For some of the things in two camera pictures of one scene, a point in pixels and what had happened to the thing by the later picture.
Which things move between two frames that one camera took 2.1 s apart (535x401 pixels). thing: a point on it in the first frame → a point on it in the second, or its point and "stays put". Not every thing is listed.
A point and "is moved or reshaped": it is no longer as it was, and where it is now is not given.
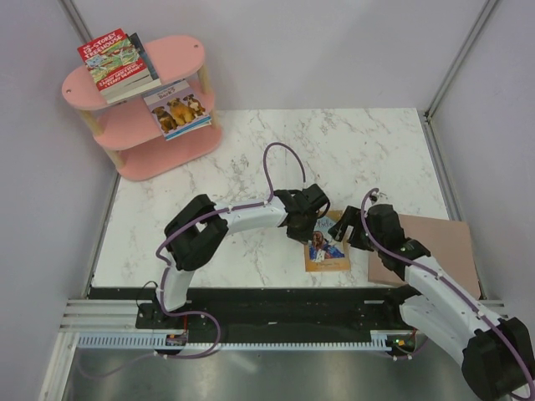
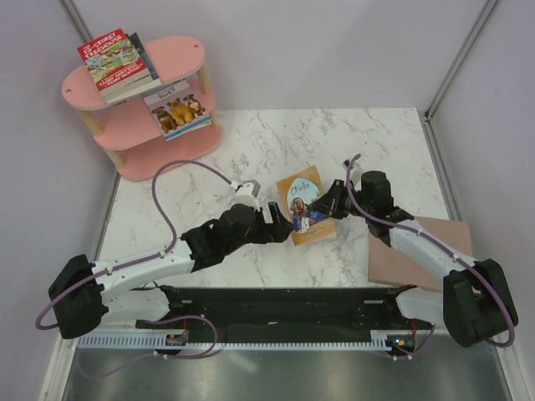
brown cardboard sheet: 446,241 stays put
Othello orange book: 325,234 is moved or reshaped
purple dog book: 177,109 stays put
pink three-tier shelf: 128,129 stays put
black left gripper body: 303,232 → 271,232
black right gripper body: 359,236 → 342,205
